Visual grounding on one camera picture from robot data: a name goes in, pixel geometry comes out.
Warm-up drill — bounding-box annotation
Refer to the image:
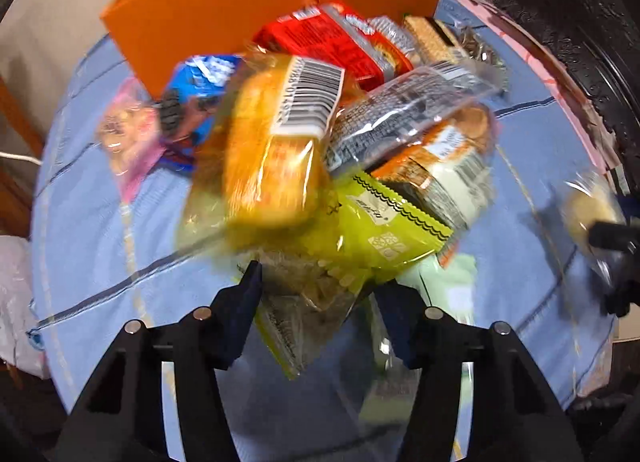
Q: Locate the white plastic bag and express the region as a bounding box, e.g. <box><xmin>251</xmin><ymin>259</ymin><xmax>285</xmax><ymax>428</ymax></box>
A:
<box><xmin>0</xmin><ymin>235</ymin><xmax>51</xmax><ymax>380</ymax></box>

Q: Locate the sunflower seeds clear bag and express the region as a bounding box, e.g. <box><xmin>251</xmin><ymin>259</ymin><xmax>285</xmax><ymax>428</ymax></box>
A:
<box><xmin>458</xmin><ymin>26</ymin><xmax>509</xmax><ymax>94</ymax></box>

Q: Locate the pale green snack packet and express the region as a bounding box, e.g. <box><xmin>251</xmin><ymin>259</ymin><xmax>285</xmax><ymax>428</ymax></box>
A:
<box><xmin>397</xmin><ymin>254</ymin><xmax>477</xmax><ymax>325</ymax></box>

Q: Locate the black carved furniture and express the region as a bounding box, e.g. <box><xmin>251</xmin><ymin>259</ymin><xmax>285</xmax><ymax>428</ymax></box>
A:
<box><xmin>491</xmin><ymin>0</ymin><xmax>639</xmax><ymax>190</ymax></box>

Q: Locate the round pastry clear wrapper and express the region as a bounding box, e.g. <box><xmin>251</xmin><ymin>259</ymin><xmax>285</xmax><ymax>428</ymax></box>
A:
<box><xmin>561</xmin><ymin>171</ymin><xmax>627</xmax><ymax>287</ymax></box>

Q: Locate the golden bread snack bag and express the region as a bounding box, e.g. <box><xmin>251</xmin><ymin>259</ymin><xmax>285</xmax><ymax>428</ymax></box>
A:
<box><xmin>221</xmin><ymin>53</ymin><xmax>346</xmax><ymax>229</ymax></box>

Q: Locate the pink wrapped cookie pack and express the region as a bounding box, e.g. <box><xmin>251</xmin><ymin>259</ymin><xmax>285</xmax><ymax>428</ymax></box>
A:
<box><xmin>96</xmin><ymin>77</ymin><xmax>165</xmax><ymax>203</ymax></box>

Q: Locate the yellow-green melon seeds bag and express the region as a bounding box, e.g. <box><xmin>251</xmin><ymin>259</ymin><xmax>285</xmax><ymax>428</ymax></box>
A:
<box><xmin>177</xmin><ymin>171</ymin><xmax>454</xmax><ymax>378</ymax></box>

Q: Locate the white cable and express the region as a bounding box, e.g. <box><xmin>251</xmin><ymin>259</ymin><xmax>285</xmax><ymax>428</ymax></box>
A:
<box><xmin>0</xmin><ymin>151</ymin><xmax>44</xmax><ymax>167</ymax></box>

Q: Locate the blue cookie package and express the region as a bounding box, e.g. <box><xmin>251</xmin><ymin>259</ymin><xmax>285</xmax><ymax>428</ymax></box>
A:
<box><xmin>155</xmin><ymin>54</ymin><xmax>242</xmax><ymax>174</ymax></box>

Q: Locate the pink cloth strip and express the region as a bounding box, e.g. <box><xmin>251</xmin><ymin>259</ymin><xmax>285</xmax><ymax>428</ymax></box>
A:
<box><xmin>456</xmin><ymin>0</ymin><xmax>631</xmax><ymax>196</ymax></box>

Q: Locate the orange white biscuit pack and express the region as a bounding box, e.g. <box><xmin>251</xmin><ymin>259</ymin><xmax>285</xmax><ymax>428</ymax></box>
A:
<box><xmin>370</xmin><ymin>105</ymin><xmax>496</xmax><ymax>266</ymax></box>

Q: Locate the dark chocolate wafer pack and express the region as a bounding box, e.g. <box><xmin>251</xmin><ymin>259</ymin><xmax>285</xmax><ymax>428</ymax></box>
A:
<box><xmin>324</xmin><ymin>62</ymin><xmax>498</xmax><ymax>177</ymax></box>

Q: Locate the wooden chair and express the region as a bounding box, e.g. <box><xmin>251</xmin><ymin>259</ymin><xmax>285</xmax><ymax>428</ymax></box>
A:
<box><xmin>0</xmin><ymin>76</ymin><xmax>47</xmax><ymax>238</ymax></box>

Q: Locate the red snack package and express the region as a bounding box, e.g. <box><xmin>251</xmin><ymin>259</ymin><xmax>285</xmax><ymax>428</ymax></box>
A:
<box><xmin>253</xmin><ymin>2</ymin><xmax>416</xmax><ymax>92</ymax></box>

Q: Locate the blue tablecloth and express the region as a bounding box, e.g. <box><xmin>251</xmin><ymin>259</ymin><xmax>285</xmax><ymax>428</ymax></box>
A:
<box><xmin>30</xmin><ymin>0</ymin><xmax>615</xmax><ymax>461</ymax></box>

